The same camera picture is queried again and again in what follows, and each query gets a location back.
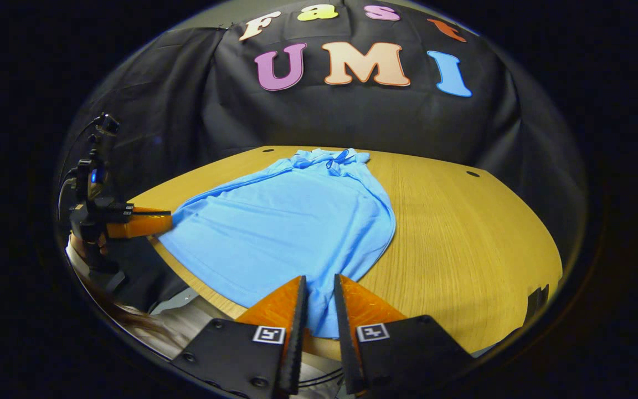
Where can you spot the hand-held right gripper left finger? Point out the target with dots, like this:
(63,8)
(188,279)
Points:
(236,354)

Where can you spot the light blue T-shirt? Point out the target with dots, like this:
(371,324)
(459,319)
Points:
(286,227)

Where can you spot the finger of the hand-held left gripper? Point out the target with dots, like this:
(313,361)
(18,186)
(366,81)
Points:
(142,225)

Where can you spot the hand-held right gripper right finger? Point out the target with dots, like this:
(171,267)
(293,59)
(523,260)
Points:
(402,349)

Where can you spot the black backdrop cloth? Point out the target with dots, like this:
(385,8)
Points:
(363,122)

